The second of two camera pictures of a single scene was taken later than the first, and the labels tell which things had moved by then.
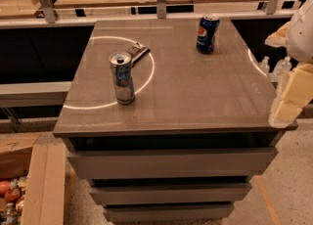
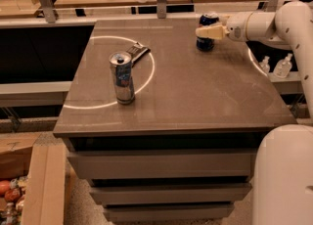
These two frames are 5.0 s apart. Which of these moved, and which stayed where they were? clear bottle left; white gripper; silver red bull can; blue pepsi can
Moved: white gripper
Stayed: blue pepsi can; silver red bull can; clear bottle left
